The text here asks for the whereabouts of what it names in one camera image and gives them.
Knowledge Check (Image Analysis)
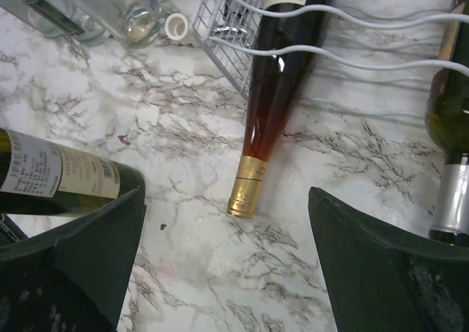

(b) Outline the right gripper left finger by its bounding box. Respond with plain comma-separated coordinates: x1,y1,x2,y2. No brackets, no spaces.
1,188,146,331

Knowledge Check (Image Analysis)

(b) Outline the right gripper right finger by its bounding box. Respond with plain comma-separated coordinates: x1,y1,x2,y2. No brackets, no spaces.
309,187,468,331

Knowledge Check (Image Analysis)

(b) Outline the dark green bottle black neck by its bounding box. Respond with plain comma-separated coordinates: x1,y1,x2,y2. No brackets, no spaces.
1,129,145,215

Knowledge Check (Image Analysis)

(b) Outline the red bottle gold foil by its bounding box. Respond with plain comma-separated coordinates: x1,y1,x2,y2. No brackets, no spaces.
227,0,334,218

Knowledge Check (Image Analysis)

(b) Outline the white plastic pipe fitting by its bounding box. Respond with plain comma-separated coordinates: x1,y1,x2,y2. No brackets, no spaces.
164,13,199,47

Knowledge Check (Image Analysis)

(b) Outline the clear bottle dark label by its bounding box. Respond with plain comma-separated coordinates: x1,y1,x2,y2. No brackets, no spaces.
19,0,111,46

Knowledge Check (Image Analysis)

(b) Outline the clear glass wine bottle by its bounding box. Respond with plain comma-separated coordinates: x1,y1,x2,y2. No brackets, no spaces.
71,0,163,48

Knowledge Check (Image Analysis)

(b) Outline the olive bottle silver cap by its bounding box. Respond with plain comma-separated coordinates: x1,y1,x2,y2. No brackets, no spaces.
425,0,468,248

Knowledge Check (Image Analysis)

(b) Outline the white wire wine rack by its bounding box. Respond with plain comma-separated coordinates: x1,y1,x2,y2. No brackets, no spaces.
191,0,468,76

